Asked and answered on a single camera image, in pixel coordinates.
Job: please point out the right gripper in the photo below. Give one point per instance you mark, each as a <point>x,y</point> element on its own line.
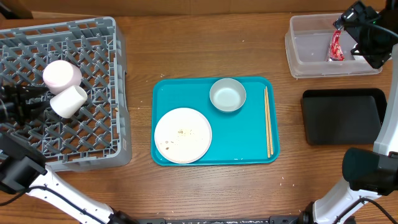
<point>352,28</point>

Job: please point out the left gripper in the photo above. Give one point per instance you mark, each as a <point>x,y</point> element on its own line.
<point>26,107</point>

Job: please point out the white cup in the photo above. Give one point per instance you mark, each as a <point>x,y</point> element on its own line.
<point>69,101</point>

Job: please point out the small white bowl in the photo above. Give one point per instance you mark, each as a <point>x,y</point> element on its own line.
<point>60,75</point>

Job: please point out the red sauce packet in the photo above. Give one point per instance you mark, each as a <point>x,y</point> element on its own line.
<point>335,52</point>

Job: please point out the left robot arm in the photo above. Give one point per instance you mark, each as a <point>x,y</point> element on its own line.
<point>24,170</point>

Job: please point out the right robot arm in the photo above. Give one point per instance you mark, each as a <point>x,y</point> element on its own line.
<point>367,174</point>

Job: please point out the clear plastic waste bin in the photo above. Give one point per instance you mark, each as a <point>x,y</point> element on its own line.
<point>307,42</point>

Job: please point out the grey plastic dish rack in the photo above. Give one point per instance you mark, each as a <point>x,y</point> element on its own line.
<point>98,135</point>

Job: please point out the black plastic tray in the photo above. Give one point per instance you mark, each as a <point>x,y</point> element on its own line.
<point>343,116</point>

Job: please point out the right wooden chopstick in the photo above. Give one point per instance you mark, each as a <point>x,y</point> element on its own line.
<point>270,127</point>

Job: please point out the large white plate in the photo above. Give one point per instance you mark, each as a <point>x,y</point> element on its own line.
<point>183,135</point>

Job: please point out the grey metal bowl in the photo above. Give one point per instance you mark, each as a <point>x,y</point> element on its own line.
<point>227,95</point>

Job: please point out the teal serving tray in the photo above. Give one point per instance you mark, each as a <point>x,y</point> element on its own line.
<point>239,138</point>

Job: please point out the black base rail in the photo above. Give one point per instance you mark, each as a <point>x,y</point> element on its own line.
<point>277,219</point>

